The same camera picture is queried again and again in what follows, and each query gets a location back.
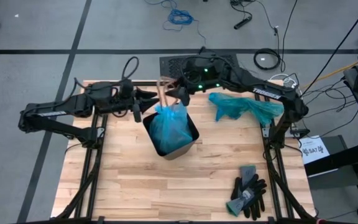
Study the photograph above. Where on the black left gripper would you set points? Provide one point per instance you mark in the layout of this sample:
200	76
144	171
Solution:
110	96

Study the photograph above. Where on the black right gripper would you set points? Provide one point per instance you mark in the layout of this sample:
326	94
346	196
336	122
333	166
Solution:
207	74

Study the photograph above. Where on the black trash bin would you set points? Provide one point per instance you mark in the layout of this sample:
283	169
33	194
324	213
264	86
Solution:
179	152

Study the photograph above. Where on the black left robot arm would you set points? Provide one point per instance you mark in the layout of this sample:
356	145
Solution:
57	109

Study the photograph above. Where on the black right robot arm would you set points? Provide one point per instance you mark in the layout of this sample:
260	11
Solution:
266	92

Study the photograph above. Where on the teal loose trash bag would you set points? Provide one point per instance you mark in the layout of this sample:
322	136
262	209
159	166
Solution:
238	107

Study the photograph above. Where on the black perforated floor mat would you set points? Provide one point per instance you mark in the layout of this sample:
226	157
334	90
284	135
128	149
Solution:
168	65

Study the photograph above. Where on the black power strip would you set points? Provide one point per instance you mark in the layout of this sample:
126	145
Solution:
242	22

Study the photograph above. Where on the black grey-cuffed work glove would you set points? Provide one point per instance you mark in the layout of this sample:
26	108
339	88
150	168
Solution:
236	205
248	174

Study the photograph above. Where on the white power strip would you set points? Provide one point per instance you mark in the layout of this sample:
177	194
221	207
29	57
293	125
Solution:
291	90

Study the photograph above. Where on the white SA7 sign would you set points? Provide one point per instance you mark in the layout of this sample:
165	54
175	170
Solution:
314	151

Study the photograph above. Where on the thin black pole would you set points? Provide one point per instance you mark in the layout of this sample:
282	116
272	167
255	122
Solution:
337	48

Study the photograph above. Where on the black side table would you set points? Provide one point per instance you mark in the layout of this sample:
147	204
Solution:
337	161

